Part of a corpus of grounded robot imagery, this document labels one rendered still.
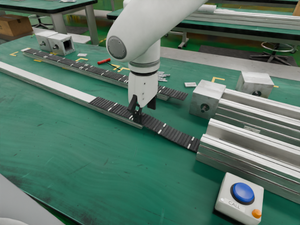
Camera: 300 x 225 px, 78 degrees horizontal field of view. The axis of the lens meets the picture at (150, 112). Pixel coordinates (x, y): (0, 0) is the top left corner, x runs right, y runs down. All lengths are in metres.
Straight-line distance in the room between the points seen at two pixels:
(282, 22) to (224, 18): 0.46
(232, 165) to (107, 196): 0.32
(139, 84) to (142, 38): 0.16
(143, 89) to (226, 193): 0.31
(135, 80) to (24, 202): 0.33
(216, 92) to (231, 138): 0.18
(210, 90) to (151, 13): 0.40
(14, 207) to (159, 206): 0.28
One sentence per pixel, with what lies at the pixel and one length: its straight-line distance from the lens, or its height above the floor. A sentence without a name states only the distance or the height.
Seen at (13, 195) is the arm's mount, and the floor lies 0.94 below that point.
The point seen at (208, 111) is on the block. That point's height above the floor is 0.82.
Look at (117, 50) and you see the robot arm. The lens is 0.39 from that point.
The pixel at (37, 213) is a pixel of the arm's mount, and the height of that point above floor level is 0.90.
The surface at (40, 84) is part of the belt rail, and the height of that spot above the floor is 0.80.
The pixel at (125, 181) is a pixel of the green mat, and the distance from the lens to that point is 0.51.
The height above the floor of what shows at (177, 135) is 0.79.
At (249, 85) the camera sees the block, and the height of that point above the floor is 0.86.
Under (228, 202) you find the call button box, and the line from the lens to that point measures 0.44.
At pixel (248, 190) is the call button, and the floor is 0.85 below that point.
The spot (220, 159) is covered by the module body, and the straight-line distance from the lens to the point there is 0.52.
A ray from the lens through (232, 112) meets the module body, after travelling 0.65.
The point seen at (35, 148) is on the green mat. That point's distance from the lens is 0.67.
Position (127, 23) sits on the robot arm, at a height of 1.13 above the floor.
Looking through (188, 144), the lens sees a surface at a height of 0.79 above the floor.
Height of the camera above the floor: 1.22
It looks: 39 degrees down
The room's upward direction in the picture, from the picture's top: straight up
